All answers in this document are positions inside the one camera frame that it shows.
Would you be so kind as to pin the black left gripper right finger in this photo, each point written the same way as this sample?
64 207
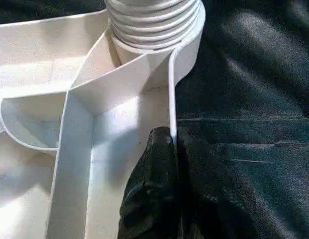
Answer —
201 199

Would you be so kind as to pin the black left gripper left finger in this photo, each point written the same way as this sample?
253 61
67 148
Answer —
154 186

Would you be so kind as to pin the white plastic table top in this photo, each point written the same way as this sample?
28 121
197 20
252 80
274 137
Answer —
69 149

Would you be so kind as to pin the white plastic table leg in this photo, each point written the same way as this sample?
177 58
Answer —
154 25

